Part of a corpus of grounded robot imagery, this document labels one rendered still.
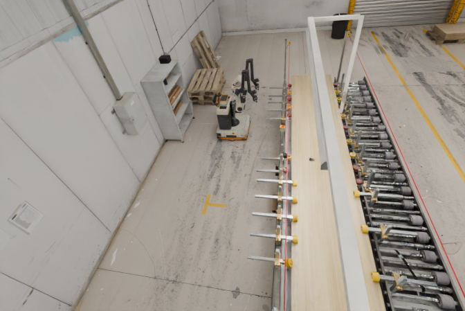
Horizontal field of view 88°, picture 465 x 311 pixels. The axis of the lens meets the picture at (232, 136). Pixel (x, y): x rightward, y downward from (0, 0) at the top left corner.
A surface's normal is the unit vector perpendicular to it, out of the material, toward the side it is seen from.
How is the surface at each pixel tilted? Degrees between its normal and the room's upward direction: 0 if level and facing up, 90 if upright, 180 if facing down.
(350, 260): 0
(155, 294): 0
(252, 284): 0
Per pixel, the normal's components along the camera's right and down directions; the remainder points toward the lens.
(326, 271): -0.12, -0.73
